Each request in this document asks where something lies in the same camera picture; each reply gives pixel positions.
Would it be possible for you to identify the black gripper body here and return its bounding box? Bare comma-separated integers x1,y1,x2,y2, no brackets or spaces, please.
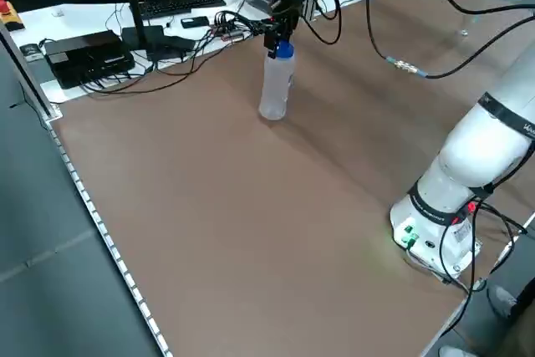
269,0,302,28

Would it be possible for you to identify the clear drink bottle blue cap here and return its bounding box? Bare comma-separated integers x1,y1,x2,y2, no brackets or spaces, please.
257,38,297,122

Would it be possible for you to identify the hub with red plugs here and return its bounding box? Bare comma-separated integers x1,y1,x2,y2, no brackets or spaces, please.
211,11,271,43

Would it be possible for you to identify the black phone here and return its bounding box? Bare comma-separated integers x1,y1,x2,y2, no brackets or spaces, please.
180,16,210,29

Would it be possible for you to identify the black flat adapter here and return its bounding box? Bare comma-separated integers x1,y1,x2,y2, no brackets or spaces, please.
158,34,197,55

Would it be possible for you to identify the black keyboard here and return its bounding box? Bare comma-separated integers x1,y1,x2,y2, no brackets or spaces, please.
137,0,228,21

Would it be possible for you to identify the black monitor stand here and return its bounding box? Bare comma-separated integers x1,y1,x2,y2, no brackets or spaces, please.
120,0,165,62

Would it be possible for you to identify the black docking box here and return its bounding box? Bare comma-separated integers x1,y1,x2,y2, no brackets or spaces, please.
48,48,137,90
43,30,123,62

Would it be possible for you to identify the small black device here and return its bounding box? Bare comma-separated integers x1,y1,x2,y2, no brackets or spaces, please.
19,42,43,62

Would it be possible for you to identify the white slotted edge strip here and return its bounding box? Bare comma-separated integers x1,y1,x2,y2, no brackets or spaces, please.
43,117,175,357

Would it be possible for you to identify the red emergency stop button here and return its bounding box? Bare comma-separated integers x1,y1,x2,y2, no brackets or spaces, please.
0,0,23,33

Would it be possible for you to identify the person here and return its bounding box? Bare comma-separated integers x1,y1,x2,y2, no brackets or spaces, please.
438,267,535,357

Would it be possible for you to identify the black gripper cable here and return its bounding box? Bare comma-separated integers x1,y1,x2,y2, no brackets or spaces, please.
292,0,344,46

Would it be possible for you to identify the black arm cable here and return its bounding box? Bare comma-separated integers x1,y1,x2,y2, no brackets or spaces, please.
362,0,535,80

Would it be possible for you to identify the black desk cable bundle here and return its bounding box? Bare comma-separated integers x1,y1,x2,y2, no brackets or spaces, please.
79,3,268,99

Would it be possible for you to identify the aluminium frame post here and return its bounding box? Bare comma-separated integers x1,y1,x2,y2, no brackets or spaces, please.
0,18,64,120

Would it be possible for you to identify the black base cable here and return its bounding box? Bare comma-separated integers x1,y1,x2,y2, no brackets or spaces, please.
434,200,528,345

